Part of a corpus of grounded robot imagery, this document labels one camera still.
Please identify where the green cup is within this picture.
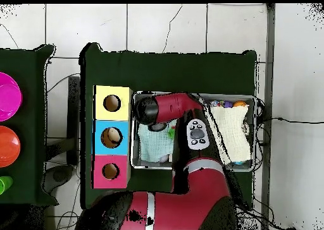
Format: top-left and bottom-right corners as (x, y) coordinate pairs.
(0, 176), (13, 195)

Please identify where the black cable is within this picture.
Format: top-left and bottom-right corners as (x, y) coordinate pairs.
(257, 95), (324, 127)

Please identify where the pink plate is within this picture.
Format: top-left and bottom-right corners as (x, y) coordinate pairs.
(0, 72), (23, 123)

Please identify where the cream knitted cloth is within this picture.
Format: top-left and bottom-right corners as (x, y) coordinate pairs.
(209, 105), (252, 164)

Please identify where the clear mesh bin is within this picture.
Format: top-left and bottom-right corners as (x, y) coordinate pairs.
(130, 90), (258, 173)

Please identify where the wooden box with three holes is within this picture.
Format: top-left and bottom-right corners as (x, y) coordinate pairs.
(92, 85), (134, 190)

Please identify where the orange plate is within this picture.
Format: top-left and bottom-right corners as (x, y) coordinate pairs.
(0, 126), (22, 169)

